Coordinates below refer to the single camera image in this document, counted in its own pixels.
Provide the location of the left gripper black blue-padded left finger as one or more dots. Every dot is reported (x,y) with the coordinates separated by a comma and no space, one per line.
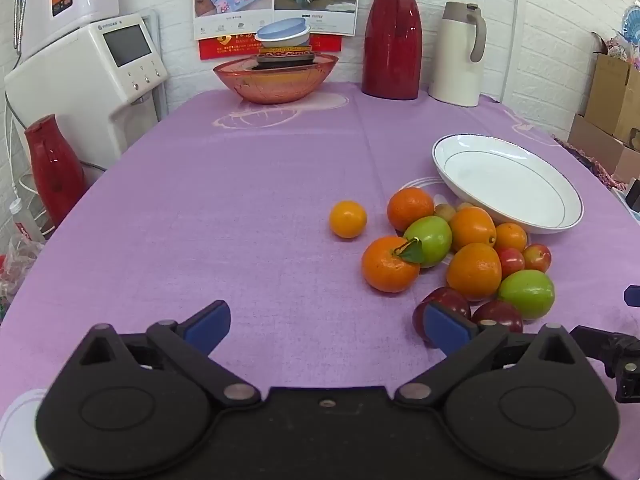
(186,346)

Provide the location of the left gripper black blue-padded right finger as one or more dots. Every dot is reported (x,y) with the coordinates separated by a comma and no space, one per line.
(468,349)

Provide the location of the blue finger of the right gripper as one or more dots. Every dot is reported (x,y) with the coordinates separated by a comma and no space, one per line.
(632,295)

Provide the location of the dark red plum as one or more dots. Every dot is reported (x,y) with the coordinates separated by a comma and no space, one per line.
(501,312)
(428,316)

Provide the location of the large orange front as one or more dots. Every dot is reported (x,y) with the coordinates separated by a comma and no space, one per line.
(475,272)

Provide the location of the green apple front right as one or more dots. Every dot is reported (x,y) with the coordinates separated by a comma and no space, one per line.
(531,292)

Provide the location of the green apple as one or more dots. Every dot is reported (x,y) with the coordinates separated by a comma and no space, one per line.
(435,236)
(531,292)

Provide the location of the small red apple left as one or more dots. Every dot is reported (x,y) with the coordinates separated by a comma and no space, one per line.
(511,261)

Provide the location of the small red apple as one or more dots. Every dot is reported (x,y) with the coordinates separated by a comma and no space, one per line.
(537,257)
(511,261)

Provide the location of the small red apple right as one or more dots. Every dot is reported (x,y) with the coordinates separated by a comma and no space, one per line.
(537,257)

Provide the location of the orange with green leaf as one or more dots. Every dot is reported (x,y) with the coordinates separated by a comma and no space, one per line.
(384,270)

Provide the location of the green apple centre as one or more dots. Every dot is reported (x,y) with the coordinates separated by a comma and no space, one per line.
(435,236)

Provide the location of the small orange by plate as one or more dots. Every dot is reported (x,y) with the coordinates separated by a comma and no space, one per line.
(510,235)

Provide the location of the oval orange middle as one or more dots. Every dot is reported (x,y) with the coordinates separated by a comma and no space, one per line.
(472,225)

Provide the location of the brown kiwi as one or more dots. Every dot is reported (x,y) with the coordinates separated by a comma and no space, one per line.
(445,211)

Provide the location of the orange at back left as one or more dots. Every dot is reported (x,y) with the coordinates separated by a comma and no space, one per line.
(408,205)

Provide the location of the white plate with blue rim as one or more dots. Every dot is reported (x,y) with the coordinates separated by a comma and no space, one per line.
(509,182)

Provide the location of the purple tablecloth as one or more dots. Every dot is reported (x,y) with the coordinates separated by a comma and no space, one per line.
(230,200)

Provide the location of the cardboard boxes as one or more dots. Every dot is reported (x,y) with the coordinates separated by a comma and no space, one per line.
(607,132)

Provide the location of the small lone yellow orange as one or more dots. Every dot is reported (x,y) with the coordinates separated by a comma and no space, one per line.
(347,219)

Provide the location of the plastic bottle red label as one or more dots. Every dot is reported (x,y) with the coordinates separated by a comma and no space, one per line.
(25,221)

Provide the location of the red thermos on left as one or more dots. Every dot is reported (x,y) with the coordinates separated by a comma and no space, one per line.
(59,177)

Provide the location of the white thermos jug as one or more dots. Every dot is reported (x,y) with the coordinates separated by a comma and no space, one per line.
(458,65)

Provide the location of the red glass bowl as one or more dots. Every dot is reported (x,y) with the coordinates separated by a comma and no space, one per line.
(274,85)

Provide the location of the white water dispenser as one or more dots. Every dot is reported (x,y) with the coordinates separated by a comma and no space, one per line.
(98,82)

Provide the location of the stacked dishes in bowl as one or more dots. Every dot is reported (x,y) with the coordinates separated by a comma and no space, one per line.
(283,57)

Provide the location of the tall red thermos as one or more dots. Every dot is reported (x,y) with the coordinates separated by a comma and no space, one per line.
(392,53)

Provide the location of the blue lidded white bowl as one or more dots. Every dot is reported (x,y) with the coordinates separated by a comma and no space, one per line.
(291,32)

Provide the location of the wall calendar poster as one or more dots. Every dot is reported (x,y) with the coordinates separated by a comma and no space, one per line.
(225,28)

